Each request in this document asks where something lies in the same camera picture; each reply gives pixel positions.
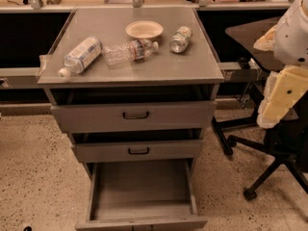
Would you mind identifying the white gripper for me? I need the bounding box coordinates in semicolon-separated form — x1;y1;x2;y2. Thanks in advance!
253;25;308;129

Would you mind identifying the blue label plastic bottle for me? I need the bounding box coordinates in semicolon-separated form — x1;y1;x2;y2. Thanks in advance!
58;37;102;78

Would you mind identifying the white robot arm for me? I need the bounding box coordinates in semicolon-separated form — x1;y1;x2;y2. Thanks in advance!
253;0;308;129

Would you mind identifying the grey drawer cabinet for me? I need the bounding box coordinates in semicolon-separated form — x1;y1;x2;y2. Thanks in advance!
37;6;225;178

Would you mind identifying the clear red label bottle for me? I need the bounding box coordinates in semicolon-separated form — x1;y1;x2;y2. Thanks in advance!
102;39;159;65

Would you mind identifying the grey open bottom drawer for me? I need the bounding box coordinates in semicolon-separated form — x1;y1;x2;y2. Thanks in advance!
75;159;207;231

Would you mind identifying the black office chair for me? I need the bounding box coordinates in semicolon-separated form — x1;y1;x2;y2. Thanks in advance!
211;15;308;201

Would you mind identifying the white round bowl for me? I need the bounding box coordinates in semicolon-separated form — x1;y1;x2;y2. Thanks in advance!
125;20;164;39

